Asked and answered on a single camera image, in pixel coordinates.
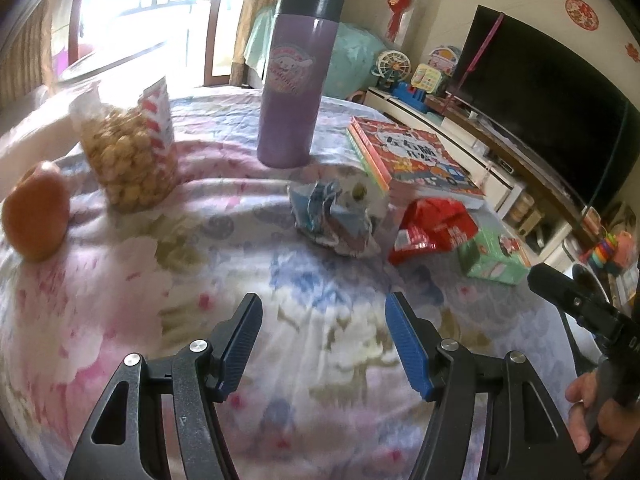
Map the blue wrapper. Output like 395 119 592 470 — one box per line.
289 177 386 259

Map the pink stick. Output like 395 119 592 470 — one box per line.
445 12 505 111

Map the red hanging knot ornament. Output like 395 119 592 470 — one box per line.
385 0 423 43

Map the red snack packet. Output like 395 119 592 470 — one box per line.
387 197 481 267

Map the colourful house-shaped toy board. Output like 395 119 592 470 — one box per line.
430 45 461 68

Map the blue toy vehicle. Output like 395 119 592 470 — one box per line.
392 82 431 113

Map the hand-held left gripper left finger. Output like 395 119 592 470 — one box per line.
64 292 264 480

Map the glass balcony door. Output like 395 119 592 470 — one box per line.
50 0 256 88

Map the orange round fruit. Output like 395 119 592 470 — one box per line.
2 161 71 262

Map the white TV stand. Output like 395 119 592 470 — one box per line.
365 86 586 266

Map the teal covered furniture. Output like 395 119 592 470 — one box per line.
244 7 388 101

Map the person's right hand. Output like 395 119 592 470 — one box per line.
565 372 640 480

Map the red children's picture book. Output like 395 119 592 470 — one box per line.
346 116 488 208

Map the purple insulated bottle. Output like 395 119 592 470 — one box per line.
256 0 346 170

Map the green cardboard box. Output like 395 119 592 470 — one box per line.
457 227 533 287

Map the black flat television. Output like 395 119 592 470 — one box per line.
447 5 633 213

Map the pink plush toy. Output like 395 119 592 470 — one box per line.
607 232 637 266

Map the rainbow stacking ring toy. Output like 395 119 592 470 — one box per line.
585 237 621 273

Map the yellow toy phone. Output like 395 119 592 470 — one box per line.
411 62 443 96

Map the red paper wall sticker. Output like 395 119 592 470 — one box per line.
565 0 600 31

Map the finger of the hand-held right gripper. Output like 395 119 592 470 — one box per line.
527 262 617 334

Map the floral table cloth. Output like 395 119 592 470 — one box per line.
0 87 591 480

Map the white ferris wheel toy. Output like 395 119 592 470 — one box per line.
374 49 413 90

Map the clear bag of popcorn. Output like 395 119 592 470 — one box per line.
67 76 180 215

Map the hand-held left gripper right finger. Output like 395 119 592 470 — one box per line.
384 291 586 480

